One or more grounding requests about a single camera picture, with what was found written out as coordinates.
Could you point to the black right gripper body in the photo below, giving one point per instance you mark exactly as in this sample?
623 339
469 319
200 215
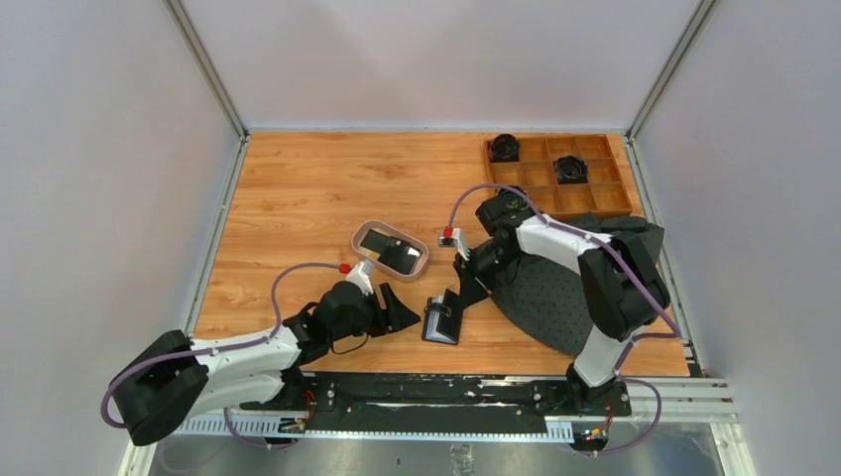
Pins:
491 261

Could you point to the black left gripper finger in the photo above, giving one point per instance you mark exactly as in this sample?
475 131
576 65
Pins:
400 318
393 305

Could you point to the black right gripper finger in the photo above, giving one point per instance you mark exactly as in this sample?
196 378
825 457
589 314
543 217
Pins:
471 291
462 270

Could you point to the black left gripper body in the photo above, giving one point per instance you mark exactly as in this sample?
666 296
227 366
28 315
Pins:
369 317

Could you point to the pink oval card tray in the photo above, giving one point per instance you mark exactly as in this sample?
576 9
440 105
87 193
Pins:
370 224

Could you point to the black card holder wallet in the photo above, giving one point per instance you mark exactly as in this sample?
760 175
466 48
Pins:
443 316

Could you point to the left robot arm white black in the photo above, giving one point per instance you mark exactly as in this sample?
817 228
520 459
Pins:
176 378

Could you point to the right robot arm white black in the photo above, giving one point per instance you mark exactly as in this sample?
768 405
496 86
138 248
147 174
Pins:
587 293

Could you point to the black VIP card in tray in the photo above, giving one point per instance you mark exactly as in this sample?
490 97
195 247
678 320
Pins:
395 253

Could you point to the black rolled belt green pattern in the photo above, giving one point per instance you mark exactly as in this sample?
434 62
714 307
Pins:
514 197

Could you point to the dark grey dotted cloth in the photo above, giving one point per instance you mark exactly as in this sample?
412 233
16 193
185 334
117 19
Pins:
547 301

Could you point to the black rolled belt top left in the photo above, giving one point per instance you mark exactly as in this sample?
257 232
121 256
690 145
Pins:
504 148

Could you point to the black rolled belt middle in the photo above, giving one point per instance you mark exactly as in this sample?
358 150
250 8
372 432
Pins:
570 170

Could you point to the wooden compartment tray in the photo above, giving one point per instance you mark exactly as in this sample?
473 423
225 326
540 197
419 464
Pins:
605 194

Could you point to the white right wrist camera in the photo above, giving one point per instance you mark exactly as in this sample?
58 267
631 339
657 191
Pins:
453 237

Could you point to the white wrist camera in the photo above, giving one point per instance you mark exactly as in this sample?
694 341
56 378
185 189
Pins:
359 275
453 237

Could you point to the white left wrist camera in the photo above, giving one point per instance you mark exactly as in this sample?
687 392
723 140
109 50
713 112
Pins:
359 275

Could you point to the aluminium frame rail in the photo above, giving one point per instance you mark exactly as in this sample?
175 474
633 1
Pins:
654 402

